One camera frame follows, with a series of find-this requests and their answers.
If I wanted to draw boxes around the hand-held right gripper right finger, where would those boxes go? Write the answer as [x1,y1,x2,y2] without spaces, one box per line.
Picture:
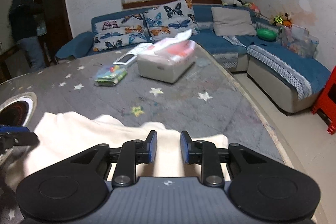
[180,130,266,187]

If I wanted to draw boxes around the yellow orange plush toy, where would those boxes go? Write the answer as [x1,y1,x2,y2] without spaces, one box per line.
[269,12,293,26]

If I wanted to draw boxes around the pink tissue packet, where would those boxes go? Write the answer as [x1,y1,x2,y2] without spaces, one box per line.
[138,39,197,64]

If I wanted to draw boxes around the red plastic stool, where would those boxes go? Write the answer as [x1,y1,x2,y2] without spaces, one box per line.
[311,65,336,135]

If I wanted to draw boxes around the wide butterfly print cushion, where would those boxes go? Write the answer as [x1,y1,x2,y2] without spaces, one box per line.
[92,15,148,53]

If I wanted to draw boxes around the patterned grey sofa cover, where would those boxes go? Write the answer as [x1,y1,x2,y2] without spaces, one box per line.
[246,44,312,101]

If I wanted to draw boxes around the plain grey cushion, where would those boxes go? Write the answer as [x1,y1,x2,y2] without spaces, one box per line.
[210,6,257,37]

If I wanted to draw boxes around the large clear storage bin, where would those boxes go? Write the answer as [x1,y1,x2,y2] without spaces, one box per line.
[281,24,320,59]

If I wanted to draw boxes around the round black induction cooker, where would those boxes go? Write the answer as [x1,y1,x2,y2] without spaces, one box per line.
[0,92,38,130]

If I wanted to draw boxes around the white paper sheet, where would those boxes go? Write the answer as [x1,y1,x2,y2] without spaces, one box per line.
[174,29,194,41]

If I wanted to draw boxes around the green plastic basin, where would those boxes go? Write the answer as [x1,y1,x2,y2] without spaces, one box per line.
[256,28,278,41]

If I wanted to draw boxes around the cream garment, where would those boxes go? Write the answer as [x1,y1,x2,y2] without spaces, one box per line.
[5,111,229,188]

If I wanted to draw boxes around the square butterfly print cushion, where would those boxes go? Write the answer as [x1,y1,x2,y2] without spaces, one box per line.
[143,0,200,41]

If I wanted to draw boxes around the clear bag of toys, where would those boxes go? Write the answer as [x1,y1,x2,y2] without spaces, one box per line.
[94,63,129,88]

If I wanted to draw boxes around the pink plush toy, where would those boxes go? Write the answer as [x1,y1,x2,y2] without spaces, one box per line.
[248,2,262,15]

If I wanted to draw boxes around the white storage box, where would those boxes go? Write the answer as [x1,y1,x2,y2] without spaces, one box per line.
[137,54,196,83]

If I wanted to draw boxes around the grey star-print table mat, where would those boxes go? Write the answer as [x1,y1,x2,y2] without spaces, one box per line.
[0,41,293,224]

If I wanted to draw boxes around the blue corner sofa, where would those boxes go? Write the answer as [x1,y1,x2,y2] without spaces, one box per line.
[55,2,332,113]

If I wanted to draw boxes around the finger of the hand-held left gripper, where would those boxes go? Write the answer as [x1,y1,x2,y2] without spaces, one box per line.
[0,125,39,148]

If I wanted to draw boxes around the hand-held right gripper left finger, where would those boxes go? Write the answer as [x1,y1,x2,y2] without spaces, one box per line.
[70,130,158,188]

